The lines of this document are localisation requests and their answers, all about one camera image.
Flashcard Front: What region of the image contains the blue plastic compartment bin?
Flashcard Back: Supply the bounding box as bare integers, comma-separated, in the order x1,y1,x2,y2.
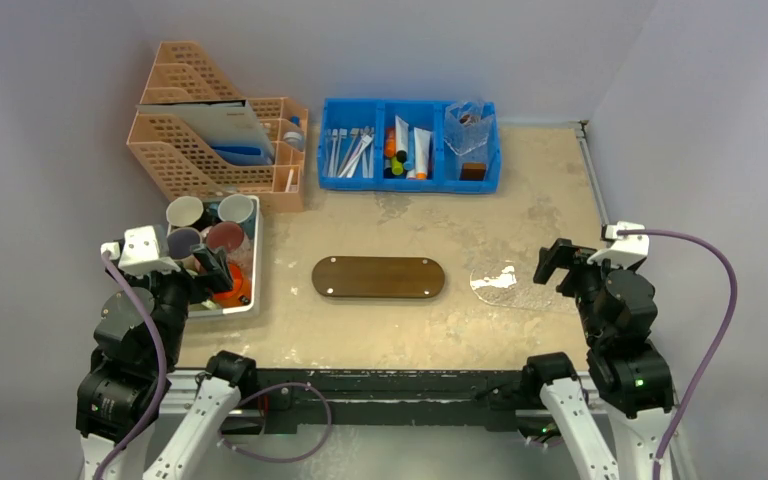
317,98,502,194

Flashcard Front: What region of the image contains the maroon ceramic mug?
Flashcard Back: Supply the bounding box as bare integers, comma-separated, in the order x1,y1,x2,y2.
205,221,246,253

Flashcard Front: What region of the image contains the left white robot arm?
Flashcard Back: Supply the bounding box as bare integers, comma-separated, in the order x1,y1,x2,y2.
76,242,258,479

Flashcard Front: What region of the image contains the white paper folder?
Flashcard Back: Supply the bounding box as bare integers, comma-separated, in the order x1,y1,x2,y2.
137,100,275,166

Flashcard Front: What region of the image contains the brown wooden oval tray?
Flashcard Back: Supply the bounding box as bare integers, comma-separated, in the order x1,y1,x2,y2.
311,256,446,299

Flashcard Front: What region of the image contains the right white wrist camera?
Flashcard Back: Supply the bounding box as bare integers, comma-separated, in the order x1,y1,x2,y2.
587,221,650,269

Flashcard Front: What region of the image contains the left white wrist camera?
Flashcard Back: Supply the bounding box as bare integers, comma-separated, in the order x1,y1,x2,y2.
100,225,181,277

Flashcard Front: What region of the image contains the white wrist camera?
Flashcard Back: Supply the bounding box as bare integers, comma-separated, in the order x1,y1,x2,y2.
587,221,650,269
100,225,181,277

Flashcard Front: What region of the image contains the orange small tube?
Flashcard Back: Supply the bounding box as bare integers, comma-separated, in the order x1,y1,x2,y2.
383,127,397,159

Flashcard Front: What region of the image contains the cream ceramic mug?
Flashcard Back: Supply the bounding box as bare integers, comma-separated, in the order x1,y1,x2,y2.
165,196,205,228

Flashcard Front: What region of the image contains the white plastic cup bin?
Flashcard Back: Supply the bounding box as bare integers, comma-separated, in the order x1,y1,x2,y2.
167,195,263,321

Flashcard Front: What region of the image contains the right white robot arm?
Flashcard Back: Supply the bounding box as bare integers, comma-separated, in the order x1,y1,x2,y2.
520,235,674,479

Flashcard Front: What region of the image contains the brown wooden block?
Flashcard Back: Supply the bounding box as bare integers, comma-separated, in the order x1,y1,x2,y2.
459,162,488,182

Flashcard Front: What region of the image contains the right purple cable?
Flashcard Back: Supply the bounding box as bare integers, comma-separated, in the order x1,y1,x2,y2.
615,228,738,480

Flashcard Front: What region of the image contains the purple ceramic mug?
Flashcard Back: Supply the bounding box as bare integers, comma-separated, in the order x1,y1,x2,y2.
166,227,203,261

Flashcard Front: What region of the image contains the orange translucent cup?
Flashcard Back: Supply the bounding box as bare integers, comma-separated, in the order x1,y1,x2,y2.
212,263,252,308

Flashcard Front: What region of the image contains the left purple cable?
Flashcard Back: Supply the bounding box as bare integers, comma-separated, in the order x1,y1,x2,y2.
92,250,334,480

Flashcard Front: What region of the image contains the purple cable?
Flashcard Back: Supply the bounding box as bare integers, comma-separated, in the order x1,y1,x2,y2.
615,228,738,480
92,250,334,480

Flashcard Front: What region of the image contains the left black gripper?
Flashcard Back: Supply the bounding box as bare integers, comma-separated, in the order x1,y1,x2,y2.
107,242,230,366

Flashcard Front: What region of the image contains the peach plastic desk organizer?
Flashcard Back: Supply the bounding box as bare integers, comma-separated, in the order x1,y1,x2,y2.
127,41,309,213

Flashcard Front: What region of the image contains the yellow green small tube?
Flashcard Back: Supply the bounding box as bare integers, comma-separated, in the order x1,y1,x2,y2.
390,156,404,177

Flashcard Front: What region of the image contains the black aluminium base frame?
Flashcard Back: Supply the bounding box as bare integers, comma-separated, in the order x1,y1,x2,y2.
257,368,550,434

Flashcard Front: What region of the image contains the clear glass toothbrush holder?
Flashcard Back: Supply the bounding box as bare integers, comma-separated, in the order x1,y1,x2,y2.
443,100,495,156

